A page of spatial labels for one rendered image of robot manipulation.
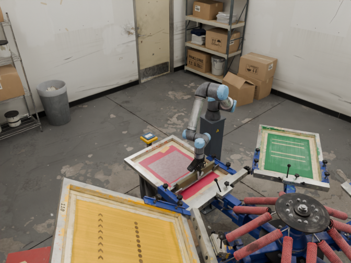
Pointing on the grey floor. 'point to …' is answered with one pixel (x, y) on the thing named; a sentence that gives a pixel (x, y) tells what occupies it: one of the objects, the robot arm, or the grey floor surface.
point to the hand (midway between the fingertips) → (195, 177)
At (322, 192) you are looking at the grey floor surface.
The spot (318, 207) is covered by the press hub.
